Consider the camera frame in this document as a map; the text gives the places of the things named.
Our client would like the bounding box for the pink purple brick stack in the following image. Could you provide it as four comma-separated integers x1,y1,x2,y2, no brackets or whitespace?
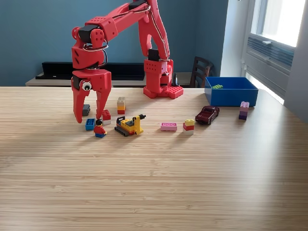
238,101,250,120

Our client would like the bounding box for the window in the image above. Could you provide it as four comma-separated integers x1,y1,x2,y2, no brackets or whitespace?
250,0,306,48

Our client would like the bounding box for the toy figure red shirt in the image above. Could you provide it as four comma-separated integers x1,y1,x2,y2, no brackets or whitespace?
93,119,108,139

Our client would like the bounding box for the tan yellow red brick stack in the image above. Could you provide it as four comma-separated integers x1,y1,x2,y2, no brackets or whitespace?
116,97,127,115

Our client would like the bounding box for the pink flat brick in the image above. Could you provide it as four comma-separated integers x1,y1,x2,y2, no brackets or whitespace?
160,122,178,132

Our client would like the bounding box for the grey window vent unit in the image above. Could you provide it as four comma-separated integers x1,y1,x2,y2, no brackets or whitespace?
243,33,295,97

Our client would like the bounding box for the dark red toy car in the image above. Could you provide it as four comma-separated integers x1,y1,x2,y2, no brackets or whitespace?
195,105,220,125

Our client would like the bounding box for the yellow toy digger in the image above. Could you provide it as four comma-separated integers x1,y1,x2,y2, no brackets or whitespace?
114,114,147,138

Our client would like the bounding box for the dark wooden chair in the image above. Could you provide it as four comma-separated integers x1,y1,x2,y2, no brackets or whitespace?
189,56,214,89

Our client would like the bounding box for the yellow red white brick stack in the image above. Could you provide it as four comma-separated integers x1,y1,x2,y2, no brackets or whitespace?
182,118,195,136

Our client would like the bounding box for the blue brick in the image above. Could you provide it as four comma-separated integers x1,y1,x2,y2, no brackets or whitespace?
85,118,96,131

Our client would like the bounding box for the blue plastic bin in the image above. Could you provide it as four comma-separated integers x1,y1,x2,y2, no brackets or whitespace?
204,77,259,107

